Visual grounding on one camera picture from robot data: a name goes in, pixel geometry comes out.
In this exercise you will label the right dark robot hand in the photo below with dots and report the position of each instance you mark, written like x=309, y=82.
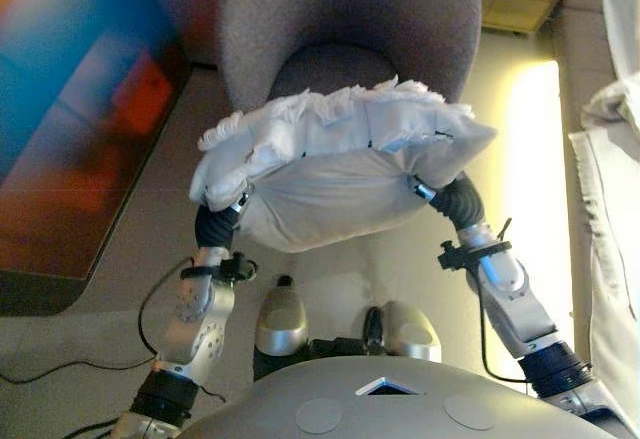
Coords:
x=462, y=204

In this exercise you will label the left dark robot hand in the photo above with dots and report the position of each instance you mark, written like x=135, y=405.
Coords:
x=216, y=229

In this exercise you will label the white fringed cushion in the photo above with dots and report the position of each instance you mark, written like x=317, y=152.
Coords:
x=330, y=179

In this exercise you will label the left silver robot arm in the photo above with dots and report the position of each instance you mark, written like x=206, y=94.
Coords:
x=200, y=319

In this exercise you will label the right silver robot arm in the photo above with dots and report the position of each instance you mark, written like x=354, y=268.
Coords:
x=520, y=309

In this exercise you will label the white fringed blanket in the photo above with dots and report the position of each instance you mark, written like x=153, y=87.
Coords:
x=610, y=239

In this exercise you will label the grey robot torso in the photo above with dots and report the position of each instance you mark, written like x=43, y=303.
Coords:
x=400, y=404

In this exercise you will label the grey fabric tub armchair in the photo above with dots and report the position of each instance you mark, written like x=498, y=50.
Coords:
x=360, y=14

